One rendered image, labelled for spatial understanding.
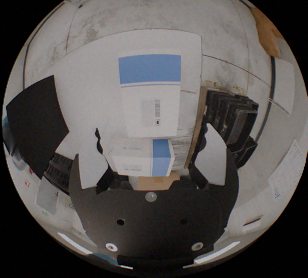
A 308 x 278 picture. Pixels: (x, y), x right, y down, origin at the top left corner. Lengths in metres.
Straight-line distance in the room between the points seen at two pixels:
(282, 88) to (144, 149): 2.50
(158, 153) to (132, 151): 0.08
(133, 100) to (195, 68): 0.20
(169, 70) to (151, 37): 0.14
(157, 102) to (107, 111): 0.19
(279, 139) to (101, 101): 2.72
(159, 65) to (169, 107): 0.09
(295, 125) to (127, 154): 2.59
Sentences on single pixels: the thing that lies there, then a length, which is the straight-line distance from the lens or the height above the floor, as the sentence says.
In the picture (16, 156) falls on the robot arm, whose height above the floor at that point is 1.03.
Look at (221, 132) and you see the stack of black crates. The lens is 0.82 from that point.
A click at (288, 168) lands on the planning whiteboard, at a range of 2.66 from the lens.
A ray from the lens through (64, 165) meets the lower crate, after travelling 0.74.
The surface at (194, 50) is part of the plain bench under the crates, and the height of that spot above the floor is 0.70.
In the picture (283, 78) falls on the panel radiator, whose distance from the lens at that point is 2.50.
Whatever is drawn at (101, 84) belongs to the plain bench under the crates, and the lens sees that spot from 0.33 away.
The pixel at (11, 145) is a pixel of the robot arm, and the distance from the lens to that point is 0.55.
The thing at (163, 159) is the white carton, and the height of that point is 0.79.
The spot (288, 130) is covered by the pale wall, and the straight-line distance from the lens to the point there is 2.53.
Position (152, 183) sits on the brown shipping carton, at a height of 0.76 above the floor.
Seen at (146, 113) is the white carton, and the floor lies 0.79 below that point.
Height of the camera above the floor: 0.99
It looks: 58 degrees down
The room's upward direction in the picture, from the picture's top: 175 degrees clockwise
